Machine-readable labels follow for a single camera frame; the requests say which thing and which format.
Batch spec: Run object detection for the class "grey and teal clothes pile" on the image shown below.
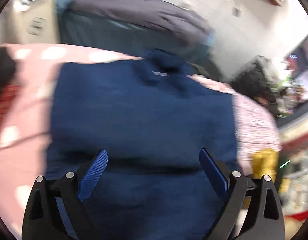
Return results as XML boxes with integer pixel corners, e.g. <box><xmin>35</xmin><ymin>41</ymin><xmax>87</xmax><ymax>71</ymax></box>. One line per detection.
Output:
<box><xmin>56</xmin><ymin>0</ymin><xmax>214</xmax><ymax>64</ymax></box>

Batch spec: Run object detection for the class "navy blue jacket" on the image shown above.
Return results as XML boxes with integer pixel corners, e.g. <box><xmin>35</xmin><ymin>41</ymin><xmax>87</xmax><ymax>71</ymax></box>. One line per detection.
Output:
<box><xmin>46</xmin><ymin>50</ymin><xmax>238</xmax><ymax>239</ymax></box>

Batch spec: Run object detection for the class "mustard yellow garment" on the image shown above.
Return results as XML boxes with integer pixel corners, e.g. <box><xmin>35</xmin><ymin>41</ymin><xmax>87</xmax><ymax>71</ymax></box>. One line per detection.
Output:
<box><xmin>252</xmin><ymin>148</ymin><xmax>279</xmax><ymax>181</ymax></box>

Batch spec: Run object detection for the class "pink bed sheet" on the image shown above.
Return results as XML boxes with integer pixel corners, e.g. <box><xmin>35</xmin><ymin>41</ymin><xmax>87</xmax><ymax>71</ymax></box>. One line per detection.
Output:
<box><xmin>0</xmin><ymin>43</ymin><xmax>282</xmax><ymax>239</ymax></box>

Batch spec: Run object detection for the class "black chair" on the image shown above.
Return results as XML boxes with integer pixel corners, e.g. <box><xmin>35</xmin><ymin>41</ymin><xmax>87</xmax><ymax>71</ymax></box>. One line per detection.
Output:
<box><xmin>229</xmin><ymin>55</ymin><xmax>280</xmax><ymax>119</ymax></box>

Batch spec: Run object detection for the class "red black patterned garment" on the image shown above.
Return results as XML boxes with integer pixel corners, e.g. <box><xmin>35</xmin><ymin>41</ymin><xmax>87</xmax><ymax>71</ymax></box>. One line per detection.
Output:
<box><xmin>0</xmin><ymin>84</ymin><xmax>20</xmax><ymax>127</ymax></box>

